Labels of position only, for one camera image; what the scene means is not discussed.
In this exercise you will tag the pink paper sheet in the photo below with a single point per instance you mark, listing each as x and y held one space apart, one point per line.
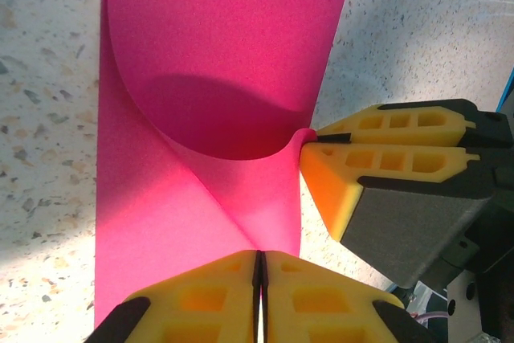
221 37

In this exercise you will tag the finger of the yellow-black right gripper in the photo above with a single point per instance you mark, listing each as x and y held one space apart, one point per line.
401 134
401 214

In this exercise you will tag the blue table frame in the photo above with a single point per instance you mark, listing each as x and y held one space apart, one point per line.
507 90

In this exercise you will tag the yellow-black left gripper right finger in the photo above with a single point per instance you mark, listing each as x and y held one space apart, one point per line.
321 307

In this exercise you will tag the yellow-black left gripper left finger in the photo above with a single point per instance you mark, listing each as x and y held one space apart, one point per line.
192 303

